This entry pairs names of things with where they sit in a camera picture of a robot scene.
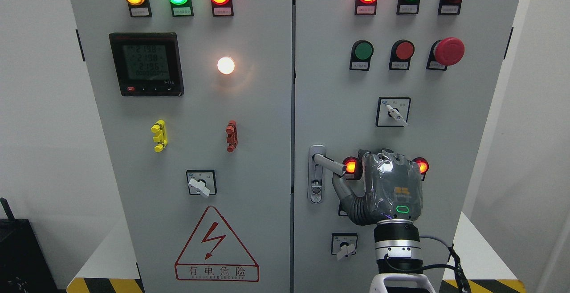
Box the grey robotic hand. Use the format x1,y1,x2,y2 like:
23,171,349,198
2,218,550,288
332,149,423,226

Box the silver door handle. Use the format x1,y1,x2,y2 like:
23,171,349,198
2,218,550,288
308,144,346,203

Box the grey right cabinet door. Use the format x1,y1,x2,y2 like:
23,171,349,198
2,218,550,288
293,0,519,293

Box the grey cabinet door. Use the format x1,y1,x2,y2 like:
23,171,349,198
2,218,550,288
71,0,293,293
293,0,519,293

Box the grey left cabinet door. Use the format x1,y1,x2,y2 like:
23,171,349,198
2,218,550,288
71,0,293,293

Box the red lit indicator lower right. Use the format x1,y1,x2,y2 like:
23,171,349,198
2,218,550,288
413,157,430,181

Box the red lit indicator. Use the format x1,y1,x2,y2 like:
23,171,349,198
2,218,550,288
343,156,363,181
413,157,430,181

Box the red lit indicator lower left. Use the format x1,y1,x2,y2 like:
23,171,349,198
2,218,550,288
343,156,363,181

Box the red push button upper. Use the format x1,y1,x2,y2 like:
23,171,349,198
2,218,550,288
389,40,415,70

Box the green push button upper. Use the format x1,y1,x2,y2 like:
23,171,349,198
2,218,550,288
349,40,373,71

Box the red emergency stop button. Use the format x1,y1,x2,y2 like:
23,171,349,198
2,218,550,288
426,37,465,71

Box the red terminal connector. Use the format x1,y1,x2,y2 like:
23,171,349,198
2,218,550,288
225,120,238,153

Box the red electric hazard warning sticker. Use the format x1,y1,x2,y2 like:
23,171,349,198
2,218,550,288
175,206,259,282

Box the white lit indicator light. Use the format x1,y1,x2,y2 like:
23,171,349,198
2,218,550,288
216,56,236,75

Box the yellow terminal connector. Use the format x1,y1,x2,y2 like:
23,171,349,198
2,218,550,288
151,120,168,153

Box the black digital power meter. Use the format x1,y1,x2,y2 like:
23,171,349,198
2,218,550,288
109,33,184,96

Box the yellow indicator light top left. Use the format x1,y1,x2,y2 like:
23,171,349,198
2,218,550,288
126,0,151,18

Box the black box at left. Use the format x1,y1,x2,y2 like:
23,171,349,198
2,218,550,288
0,198,58,293

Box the upper right selector switch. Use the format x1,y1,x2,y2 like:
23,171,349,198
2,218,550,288
376,97,411,127

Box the lower left white selector switch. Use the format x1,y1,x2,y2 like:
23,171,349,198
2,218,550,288
330,232,358,261

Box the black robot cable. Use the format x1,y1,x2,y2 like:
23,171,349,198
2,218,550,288
384,235,472,293

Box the left door selector switch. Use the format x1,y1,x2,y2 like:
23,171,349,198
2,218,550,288
186,169,217,198

